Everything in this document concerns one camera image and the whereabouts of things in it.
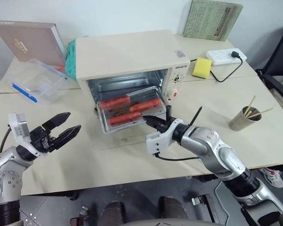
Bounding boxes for clear plastic container blue clips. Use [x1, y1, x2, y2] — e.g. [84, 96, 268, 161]
[8, 58, 69, 106]

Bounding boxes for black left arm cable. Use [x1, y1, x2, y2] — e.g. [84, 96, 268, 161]
[0, 124, 14, 154]

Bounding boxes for yellow sponge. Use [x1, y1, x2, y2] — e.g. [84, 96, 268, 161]
[191, 58, 213, 80]

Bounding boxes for green cloth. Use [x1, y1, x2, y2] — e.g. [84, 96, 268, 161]
[65, 35, 90, 81]

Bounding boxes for metal baking tray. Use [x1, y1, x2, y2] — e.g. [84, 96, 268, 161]
[96, 85, 168, 135]

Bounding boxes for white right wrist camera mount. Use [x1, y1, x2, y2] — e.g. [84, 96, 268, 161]
[145, 118, 185, 155]

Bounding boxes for black chair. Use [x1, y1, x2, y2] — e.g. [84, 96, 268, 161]
[254, 24, 283, 101]

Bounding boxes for white red shoe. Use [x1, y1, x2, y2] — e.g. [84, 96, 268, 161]
[258, 167, 283, 189]

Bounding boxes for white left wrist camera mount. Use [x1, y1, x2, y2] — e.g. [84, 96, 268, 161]
[7, 112, 42, 158]

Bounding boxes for red sausage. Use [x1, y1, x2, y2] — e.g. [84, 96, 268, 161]
[100, 96, 131, 109]
[129, 98, 162, 113]
[107, 111, 143, 126]

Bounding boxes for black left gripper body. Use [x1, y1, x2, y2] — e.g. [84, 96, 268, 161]
[29, 125, 59, 153]

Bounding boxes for cream toaster oven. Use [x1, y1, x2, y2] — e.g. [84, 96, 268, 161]
[74, 29, 192, 151]

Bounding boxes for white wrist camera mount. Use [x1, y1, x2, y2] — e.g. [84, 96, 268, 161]
[145, 118, 185, 155]
[7, 112, 42, 158]

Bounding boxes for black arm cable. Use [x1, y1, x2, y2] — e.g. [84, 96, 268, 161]
[0, 124, 14, 154]
[152, 152, 204, 163]

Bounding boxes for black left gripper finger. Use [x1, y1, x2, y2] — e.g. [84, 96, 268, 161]
[41, 112, 72, 130]
[53, 124, 82, 146]

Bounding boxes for metal table clamp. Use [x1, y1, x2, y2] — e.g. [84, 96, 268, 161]
[191, 194, 215, 208]
[70, 205, 89, 226]

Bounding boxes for wooden stick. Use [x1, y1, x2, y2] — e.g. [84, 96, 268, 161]
[247, 107, 274, 118]
[245, 95, 258, 116]

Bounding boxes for dark brown rounded shape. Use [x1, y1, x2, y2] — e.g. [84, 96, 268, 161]
[158, 196, 188, 221]
[103, 200, 126, 226]

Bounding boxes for white power strip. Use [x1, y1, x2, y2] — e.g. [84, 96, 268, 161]
[205, 48, 248, 66]

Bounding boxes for metal cup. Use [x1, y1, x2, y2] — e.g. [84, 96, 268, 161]
[228, 105, 262, 131]

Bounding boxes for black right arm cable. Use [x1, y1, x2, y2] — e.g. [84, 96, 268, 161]
[152, 152, 204, 163]

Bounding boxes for black cable tie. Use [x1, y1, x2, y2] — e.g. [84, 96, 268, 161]
[187, 106, 203, 129]

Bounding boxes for pink-brown book box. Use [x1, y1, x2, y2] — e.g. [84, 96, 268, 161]
[0, 20, 69, 68]

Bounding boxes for black plug with cable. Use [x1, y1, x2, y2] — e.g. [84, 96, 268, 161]
[190, 51, 245, 83]

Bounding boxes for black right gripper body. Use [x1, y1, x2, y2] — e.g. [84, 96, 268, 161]
[156, 119, 177, 133]

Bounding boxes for green printed book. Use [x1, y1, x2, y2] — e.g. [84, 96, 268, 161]
[182, 0, 244, 42]

